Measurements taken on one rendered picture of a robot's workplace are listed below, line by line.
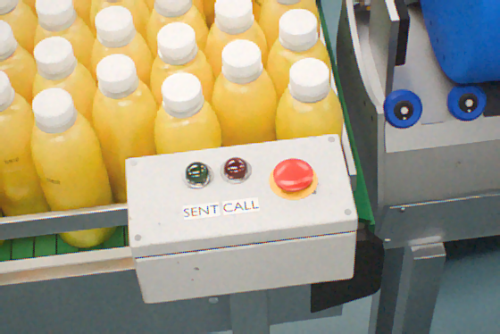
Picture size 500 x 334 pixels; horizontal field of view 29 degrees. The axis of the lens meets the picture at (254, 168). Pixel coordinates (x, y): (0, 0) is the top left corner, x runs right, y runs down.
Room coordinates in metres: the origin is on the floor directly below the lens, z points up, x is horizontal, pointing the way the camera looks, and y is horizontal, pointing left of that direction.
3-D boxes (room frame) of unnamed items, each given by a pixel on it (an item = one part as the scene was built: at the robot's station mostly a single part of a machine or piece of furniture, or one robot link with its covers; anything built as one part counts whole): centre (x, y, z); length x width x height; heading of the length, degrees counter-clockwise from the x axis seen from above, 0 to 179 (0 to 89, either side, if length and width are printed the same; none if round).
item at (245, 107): (0.69, 0.01, 0.99); 0.07 x 0.07 x 0.19
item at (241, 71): (0.69, 0.01, 1.09); 0.04 x 0.04 x 0.02
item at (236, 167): (0.55, 0.02, 1.11); 0.02 x 0.02 x 0.01
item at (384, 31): (0.83, -0.17, 0.99); 0.10 x 0.02 x 0.12; 4
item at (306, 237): (0.53, 0.02, 1.05); 0.20 x 0.10 x 0.10; 94
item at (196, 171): (0.54, 0.05, 1.11); 0.02 x 0.02 x 0.01
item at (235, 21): (0.76, 0.01, 1.09); 0.04 x 0.04 x 0.02
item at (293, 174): (0.53, -0.03, 1.11); 0.04 x 0.04 x 0.01
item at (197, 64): (0.72, 0.07, 0.99); 0.07 x 0.07 x 0.19
